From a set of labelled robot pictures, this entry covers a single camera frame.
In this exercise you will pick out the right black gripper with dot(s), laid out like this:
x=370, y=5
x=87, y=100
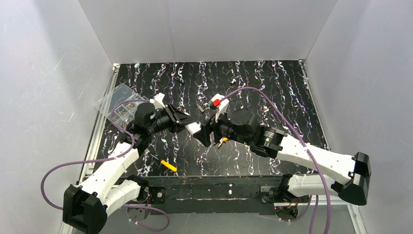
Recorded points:
x=213, y=131

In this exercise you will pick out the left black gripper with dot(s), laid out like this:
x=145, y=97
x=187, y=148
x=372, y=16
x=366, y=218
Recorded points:
x=174, y=116

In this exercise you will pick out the white remote control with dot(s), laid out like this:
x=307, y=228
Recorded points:
x=193, y=127

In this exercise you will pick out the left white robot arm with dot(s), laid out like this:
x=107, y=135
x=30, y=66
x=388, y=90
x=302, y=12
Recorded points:
x=87, y=206

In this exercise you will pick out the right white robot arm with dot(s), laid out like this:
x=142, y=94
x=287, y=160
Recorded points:
x=345, y=176

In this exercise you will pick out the clear plastic screw box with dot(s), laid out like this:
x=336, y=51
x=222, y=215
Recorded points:
x=116, y=99

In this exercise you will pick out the orange handled pliers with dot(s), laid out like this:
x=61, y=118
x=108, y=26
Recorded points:
x=222, y=141

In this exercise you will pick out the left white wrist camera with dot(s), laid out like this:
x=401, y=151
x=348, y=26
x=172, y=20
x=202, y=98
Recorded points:
x=157, y=101

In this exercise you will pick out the yellow handled screwdriver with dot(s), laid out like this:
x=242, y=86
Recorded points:
x=166, y=164

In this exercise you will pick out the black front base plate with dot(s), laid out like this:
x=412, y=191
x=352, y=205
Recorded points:
x=220, y=194

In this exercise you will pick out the aluminium frame rail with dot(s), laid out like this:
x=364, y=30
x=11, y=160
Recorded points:
x=320, y=216

